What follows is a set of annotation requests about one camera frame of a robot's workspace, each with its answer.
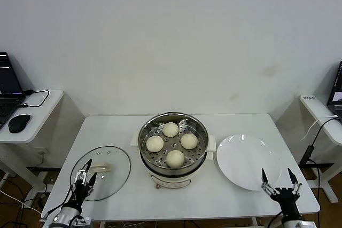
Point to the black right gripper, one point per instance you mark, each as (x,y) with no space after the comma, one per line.
(287,198)

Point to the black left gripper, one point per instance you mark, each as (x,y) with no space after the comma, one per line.
(81,192)

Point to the round glass pot lid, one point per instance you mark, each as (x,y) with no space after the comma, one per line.
(119,164)

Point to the white steamed baozi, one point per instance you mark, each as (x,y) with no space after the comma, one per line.
(170,129)
(154,144)
(189,141)
(175,159)

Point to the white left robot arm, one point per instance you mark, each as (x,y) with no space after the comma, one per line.
(65,213)

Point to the stainless steel steamer basket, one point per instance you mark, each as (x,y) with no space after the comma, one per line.
(199,156)

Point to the round white plate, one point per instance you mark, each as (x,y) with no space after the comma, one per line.
(248,164)

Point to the white side desk with mouse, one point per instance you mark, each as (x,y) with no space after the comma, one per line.
(40,121)

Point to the cream electric cooking pot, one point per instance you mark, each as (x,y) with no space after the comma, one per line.
(171,179)

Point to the white side desk with label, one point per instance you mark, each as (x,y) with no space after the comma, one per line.
(315,108)

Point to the black computer mouse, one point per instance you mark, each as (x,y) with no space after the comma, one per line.
(18,123)

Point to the small printed desk label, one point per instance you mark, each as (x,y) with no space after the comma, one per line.
(309,98)

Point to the black laptop with lit screen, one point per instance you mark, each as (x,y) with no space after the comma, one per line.
(336,97)

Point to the black laptop with dark screen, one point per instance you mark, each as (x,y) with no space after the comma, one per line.
(8,83)

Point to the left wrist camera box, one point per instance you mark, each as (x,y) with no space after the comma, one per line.
(82,222)

